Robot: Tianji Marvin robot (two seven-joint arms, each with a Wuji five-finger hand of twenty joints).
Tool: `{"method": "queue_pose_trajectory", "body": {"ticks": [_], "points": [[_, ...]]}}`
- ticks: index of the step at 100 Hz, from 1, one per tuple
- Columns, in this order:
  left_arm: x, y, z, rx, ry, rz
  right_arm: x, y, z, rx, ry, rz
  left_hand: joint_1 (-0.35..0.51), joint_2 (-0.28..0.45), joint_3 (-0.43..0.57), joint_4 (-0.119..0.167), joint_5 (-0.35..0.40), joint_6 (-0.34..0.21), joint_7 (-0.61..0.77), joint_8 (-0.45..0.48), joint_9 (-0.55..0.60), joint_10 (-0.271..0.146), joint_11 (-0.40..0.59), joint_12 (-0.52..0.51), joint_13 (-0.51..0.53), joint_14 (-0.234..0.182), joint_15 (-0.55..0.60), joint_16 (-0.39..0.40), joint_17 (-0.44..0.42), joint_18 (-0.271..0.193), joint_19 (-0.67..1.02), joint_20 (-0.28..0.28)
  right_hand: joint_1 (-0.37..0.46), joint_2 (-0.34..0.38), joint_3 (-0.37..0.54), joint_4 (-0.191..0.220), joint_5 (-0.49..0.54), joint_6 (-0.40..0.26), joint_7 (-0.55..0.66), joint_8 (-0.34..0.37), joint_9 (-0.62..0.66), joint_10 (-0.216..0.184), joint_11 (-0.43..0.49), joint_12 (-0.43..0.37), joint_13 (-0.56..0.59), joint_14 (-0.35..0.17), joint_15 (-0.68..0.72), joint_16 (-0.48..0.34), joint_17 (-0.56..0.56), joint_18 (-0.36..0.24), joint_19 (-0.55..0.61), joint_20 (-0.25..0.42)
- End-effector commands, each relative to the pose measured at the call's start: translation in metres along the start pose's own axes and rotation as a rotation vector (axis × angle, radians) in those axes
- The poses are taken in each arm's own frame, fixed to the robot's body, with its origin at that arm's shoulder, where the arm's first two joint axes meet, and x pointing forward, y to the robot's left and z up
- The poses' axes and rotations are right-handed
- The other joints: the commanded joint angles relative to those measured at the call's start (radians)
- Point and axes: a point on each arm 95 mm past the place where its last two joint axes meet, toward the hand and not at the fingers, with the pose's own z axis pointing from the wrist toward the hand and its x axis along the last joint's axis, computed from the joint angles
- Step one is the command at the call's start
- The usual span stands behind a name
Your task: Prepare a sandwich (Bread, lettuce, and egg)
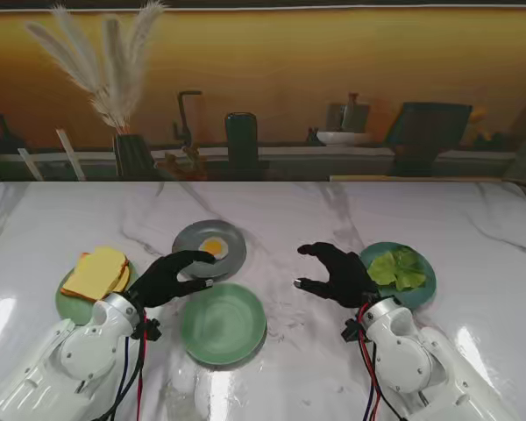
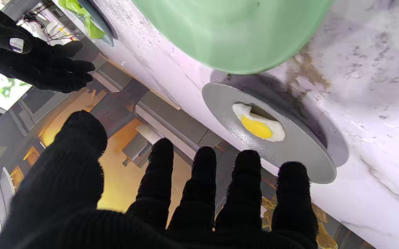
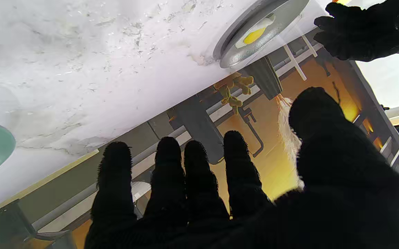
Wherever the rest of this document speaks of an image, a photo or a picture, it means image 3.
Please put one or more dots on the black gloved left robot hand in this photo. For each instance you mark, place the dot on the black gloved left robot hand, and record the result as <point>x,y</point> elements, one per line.
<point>362,31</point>

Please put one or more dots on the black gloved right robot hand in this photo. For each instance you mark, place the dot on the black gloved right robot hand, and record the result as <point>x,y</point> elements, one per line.
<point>341,207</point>

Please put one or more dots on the toy fried egg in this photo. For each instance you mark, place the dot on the toy fried egg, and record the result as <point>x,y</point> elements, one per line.
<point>254,34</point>

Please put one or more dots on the grey round plate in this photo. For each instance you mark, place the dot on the grey round plate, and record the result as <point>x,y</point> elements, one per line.
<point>279,17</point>

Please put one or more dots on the white pampas grass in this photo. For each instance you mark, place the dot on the white pampas grass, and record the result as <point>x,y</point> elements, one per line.
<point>286,131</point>

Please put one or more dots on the dark ribbed vase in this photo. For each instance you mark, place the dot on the dark ribbed vase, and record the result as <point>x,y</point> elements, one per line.
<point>265,77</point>

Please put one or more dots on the yellow ginger root decoration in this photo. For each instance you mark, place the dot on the yellow ginger root decoration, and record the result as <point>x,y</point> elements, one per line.
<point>245,81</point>

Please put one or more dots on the black kitchen faucet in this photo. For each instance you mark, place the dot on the black kitchen faucet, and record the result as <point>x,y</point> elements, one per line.
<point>243,113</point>

